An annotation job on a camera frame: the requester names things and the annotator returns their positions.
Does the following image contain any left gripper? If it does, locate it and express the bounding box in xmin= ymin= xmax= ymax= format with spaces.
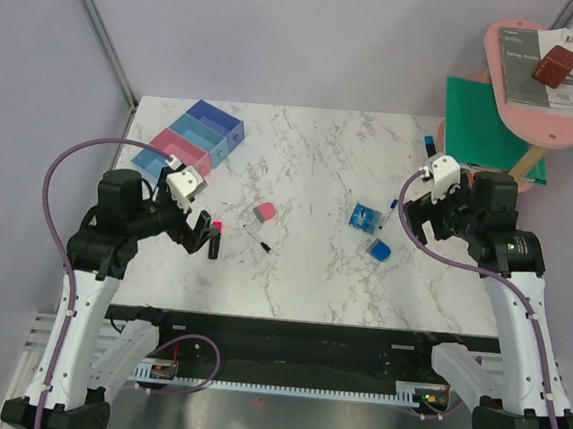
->
xmin=125 ymin=164 xmax=223 ymax=254

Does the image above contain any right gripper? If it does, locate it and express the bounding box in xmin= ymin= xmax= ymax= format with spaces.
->
xmin=399 ymin=168 xmax=488 ymax=253

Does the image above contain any pink bin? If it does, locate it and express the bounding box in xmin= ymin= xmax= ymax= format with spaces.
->
xmin=150 ymin=129 xmax=213 ymax=176

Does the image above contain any light blue bin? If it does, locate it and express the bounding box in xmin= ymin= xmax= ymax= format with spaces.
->
xmin=132 ymin=149 xmax=167 ymax=184
xmin=169 ymin=113 xmax=230 ymax=168

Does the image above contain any purple bin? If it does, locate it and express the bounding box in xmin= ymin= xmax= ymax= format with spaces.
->
xmin=186 ymin=100 xmax=245 ymax=152

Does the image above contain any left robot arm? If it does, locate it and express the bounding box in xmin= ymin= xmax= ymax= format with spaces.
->
xmin=1 ymin=167 xmax=219 ymax=429

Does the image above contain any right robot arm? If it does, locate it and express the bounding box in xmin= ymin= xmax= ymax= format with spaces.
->
xmin=398 ymin=160 xmax=573 ymax=429

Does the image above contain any blue-capped white pen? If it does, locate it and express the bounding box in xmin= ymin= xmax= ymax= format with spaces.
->
xmin=379 ymin=199 xmax=398 ymax=230

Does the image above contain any blue eraser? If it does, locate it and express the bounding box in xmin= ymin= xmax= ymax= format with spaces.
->
xmin=367 ymin=238 xmax=392 ymax=262

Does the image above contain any pink eraser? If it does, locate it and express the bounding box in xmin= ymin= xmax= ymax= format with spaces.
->
xmin=253 ymin=202 xmax=277 ymax=224

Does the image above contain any black-capped white pen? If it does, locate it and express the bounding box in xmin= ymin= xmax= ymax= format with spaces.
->
xmin=243 ymin=225 xmax=271 ymax=253

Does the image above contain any green folder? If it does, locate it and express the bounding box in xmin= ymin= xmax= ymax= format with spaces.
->
xmin=444 ymin=76 xmax=528 ymax=173

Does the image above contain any pink two-tier stand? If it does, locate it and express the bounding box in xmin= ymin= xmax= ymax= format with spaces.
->
xmin=465 ymin=19 xmax=573 ymax=174

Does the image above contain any grey setup guide booklet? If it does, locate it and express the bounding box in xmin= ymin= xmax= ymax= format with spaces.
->
xmin=498 ymin=27 xmax=549 ymax=107

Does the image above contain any dark red card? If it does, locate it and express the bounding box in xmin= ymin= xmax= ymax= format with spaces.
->
xmin=532 ymin=45 xmax=573 ymax=88

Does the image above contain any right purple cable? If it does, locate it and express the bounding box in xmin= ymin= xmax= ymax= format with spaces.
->
xmin=378 ymin=167 xmax=573 ymax=429

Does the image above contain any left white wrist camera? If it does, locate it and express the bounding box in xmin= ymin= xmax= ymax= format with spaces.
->
xmin=164 ymin=154 xmax=207 ymax=214

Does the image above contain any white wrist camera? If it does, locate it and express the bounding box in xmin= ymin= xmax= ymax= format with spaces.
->
xmin=164 ymin=154 xmax=207 ymax=214
xmin=420 ymin=153 xmax=461 ymax=204

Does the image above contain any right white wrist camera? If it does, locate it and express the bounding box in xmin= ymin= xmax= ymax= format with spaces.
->
xmin=420 ymin=153 xmax=461 ymax=204

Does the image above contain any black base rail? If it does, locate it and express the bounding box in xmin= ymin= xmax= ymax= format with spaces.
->
xmin=106 ymin=305 xmax=503 ymax=392

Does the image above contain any white slotted cable duct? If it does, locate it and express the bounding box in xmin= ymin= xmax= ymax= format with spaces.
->
xmin=128 ymin=359 xmax=445 ymax=408

